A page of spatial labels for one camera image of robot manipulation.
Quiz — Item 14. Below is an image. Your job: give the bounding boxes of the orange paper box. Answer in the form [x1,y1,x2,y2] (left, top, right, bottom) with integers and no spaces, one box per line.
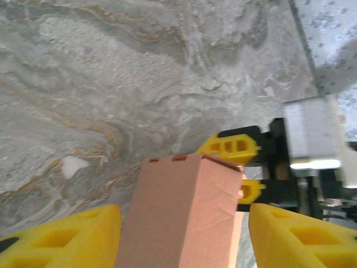
[114,152,248,268]

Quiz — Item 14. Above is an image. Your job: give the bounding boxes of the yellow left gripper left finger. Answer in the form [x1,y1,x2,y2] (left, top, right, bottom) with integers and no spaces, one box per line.
[0,204,122,268]

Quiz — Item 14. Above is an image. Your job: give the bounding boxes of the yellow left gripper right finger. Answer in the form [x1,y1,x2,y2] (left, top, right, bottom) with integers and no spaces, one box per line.
[248,203,357,268]

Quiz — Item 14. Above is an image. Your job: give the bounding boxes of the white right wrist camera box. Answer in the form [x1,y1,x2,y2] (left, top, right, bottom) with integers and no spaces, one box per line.
[282,97,357,191]

